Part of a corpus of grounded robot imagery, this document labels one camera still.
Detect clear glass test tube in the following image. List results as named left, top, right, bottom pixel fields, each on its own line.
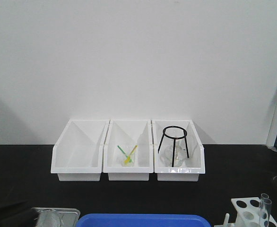
left=259, top=198, right=272, bottom=227

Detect white test tube rack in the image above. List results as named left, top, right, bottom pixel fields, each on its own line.
left=215, top=197, right=277, bottom=227

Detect test tube standing in rack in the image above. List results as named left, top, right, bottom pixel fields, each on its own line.
left=260, top=193, right=269, bottom=200

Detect middle white storage bin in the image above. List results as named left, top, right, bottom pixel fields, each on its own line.
left=103, top=120, right=154, bottom=181

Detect white storage bin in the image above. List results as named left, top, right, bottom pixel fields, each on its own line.
left=51, top=119, right=110, bottom=182
left=152, top=120, right=206, bottom=182
left=103, top=120, right=154, bottom=181

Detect black metal tripod stand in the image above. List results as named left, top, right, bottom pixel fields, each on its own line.
left=157, top=125, right=190, bottom=158

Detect green yellow droppers in bin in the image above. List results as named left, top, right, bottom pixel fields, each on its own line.
left=117, top=145, right=138, bottom=167

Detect clear glass flask in bin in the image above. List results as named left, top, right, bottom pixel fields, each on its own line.
left=160, top=144, right=188, bottom=167

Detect left white storage bin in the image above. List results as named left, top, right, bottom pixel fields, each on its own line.
left=51, top=119, right=110, bottom=182

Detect right white storage bin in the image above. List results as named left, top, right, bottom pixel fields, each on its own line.
left=152, top=120, right=206, bottom=182

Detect blue plastic tray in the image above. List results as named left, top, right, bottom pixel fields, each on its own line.
left=76, top=213, right=211, bottom=227

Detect grey metal tray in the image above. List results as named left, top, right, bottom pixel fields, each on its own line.
left=23, top=207, right=80, bottom=227

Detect clear glass beaker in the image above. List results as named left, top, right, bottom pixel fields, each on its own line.
left=36, top=209, right=63, bottom=227

